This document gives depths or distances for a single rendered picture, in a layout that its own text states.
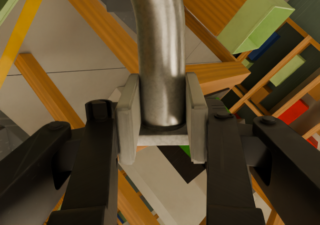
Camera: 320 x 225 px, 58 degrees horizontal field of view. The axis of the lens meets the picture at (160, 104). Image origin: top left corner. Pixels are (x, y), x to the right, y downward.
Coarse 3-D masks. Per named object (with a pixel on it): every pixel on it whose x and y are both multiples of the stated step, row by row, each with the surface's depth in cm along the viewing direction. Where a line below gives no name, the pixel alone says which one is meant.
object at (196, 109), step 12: (192, 72) 19; (192, 84) 17; (192, 96) 15; (192, 108) 13; (204, 108) 13; (192, 120) 13; (204, 120) 13; (192, 132) 14; (204, 132) 14; (192, 144) 14; (204, 144) 14; (192, 156) 14; (204, 156) 14
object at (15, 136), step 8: (0, 112) 24; (0, 120) 23; (8, 120) 24; (0, 128) 23; (8, 128) 23; (16, 128) 24; (0, 136) 22; (8, 136) 23; (16, 136) 23; (24, 136) 24; (0, 144) 22; (8, 144) 23; (16, 144) 23; (0, 152) 22; (8, 152) 23; (0, 160) 22
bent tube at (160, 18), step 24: (144, 0) 16; (168, 0) 16; (144, 24) 16; (168, 24) 16; (144, 48) 17; (168, 48) 17; (144, 72) 18; (168, 72) 17; (144, 96) 18; (168, 96) 18; (144, 120) 19; (168, 120) 18; (144, 144) 18; (168, 144) 18
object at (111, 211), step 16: (96, 112) 13; (112, 112) 13; (96, 128) 12; (112, 128) 12; (80, 144) 11; (96, 144) 11; (112, 144) 11; (80, 160) 10; (96, 160) 10; (112, 160) 10; (80, 176) 9; (96, 176) 9; (112, 176) 10; (80, 192) 8; (96, 192) 8; (112, 192) 9; (64, 208) 7; (80, 208) 7; (96, 208) 7; (112, 208) 9; (48, 224) 6; (64, 224) 6; (80, 224) 6; (96, 224) 6; (112, 224) 8
